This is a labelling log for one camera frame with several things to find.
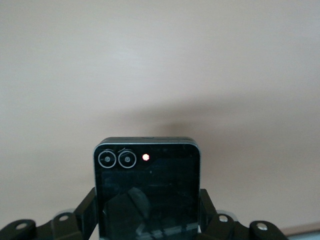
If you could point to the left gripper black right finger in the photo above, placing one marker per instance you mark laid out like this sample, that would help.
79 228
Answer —
212 225

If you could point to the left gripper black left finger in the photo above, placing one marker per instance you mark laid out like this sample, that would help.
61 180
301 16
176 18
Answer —
85 217

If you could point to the black flip phone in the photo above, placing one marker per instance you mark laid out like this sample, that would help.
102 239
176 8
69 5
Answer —
150 187

